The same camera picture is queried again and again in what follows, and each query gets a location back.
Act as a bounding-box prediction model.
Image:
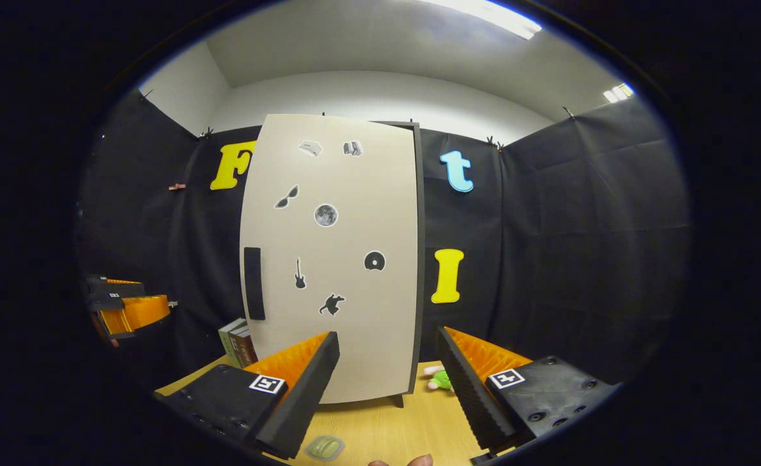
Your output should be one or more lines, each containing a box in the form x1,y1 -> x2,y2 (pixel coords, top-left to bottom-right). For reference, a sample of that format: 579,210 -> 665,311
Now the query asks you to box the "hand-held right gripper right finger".
436,326 -> 619,463

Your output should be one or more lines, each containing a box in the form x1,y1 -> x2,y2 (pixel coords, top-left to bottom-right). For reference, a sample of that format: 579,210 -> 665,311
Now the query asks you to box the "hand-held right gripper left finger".
154,330 -> 341,461

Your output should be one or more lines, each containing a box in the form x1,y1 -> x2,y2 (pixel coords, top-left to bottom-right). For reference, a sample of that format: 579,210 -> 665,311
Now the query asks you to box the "grey coaster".
303,434 -> 346,462

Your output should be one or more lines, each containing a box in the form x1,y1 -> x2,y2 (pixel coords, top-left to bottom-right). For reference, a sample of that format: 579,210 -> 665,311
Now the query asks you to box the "beige cabinet door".
239,114 -> 418,405

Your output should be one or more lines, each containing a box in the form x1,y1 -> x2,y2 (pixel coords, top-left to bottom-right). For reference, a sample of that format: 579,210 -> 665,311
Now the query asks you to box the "black door handle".
243,247 -> 267,322

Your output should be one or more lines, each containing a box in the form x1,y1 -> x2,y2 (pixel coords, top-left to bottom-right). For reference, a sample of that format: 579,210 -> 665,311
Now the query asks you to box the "green plush toy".
423,364 -> 454,392

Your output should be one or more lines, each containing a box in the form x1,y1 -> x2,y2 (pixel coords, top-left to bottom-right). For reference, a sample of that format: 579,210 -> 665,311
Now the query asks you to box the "light green book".
218,318 -> 245,368

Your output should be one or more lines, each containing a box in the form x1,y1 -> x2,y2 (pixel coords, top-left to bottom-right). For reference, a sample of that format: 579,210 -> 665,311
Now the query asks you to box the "black backdrop cloth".
76,87 -> 692,392

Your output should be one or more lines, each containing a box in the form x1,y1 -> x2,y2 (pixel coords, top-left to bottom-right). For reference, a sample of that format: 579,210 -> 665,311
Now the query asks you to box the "row of black clamps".
138,87 -> 579,153

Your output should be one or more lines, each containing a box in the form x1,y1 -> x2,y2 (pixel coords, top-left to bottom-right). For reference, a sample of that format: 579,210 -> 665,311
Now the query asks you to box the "small ceiling light panel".
602,82 -> 635,104

